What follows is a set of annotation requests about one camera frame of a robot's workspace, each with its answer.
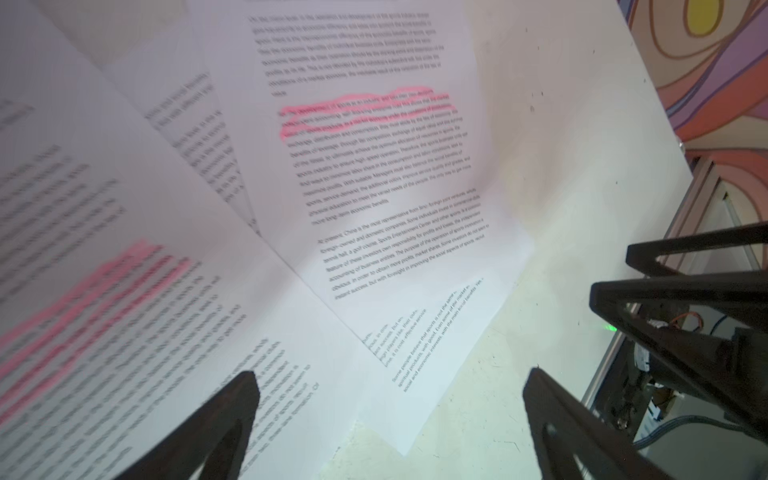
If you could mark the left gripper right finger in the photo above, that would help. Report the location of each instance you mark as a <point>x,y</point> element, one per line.
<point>567,437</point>

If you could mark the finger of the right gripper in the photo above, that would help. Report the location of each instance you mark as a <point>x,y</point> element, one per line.
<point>643,257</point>
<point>707,332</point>

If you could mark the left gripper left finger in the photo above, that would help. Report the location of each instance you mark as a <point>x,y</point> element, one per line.
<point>212,442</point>

